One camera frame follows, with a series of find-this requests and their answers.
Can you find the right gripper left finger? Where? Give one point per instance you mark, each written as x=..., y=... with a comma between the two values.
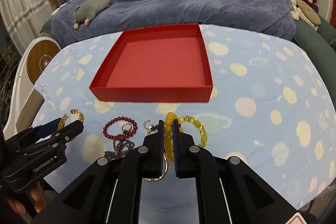
x=158, y=151

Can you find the red shallow tray box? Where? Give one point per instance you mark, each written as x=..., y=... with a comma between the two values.
x=164, y=64

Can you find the left hand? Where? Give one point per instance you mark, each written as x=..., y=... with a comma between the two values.
x=36, y=194

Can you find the white round wooden device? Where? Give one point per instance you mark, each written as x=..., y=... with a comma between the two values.
x=25, y=101

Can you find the green bed frame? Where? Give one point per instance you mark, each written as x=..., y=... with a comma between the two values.
x=316, y=44

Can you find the grey mouse plush toy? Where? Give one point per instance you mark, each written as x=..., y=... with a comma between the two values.
x=87, y=11

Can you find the purple beaded bow brooch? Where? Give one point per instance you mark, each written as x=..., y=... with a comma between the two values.
x=121, y=149

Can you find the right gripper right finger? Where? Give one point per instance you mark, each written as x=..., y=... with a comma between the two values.
x=179, y=152

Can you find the blue patterned table cloth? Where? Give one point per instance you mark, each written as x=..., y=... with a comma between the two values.
x=269, y=106

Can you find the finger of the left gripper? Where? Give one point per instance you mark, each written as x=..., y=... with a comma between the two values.
x=69, y=132
x=48, y=129

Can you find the white curtain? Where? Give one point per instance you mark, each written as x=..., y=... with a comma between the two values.
x=24, y=19

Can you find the gold round compact mirror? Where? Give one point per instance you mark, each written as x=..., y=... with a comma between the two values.
x=164, y=170

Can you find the beige cushion plush toy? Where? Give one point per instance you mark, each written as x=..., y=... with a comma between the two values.
x=302, y=11

